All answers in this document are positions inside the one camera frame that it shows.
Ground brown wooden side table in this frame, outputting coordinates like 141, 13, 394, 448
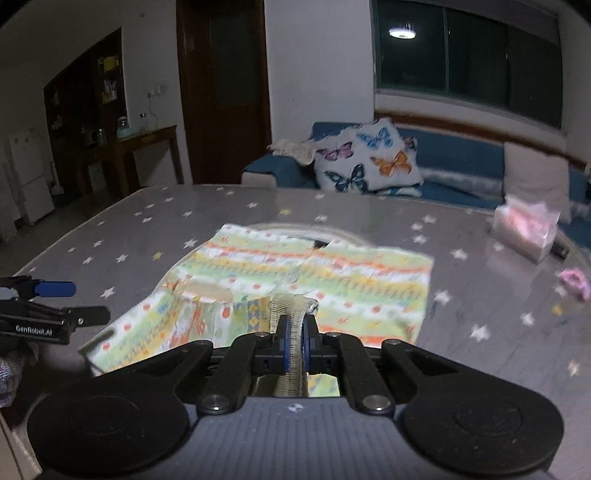
111, 125, 184, 198

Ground teal small appliance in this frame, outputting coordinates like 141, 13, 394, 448
116, 116, 132, 139

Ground grey plain pillow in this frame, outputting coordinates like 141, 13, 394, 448
503, 142, 572, 224

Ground blue sofa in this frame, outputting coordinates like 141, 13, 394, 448
242, 117, 590, 224

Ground small pink cloth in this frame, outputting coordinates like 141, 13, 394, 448
558, 268, 591, 302

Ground dark wooden door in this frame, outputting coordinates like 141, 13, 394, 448
176, 0, 271, 184

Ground white refrigerator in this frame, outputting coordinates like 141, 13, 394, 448
7, 127, 54, 225

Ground pink tissue box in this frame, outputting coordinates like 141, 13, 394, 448
491, 195, 560, 264

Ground beige crumpled cloth on sofa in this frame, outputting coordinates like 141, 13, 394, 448
267, 139, 317, 167

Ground dark window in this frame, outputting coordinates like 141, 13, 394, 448
372, 1, 563, 129

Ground dark wooden shelf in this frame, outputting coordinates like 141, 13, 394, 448
43, 29, 127, 199

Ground butterfly print pillow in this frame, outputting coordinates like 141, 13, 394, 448
314, 118, 423, 193

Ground colourful patterned children's pants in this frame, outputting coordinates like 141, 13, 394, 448
80, 224, 434, 374

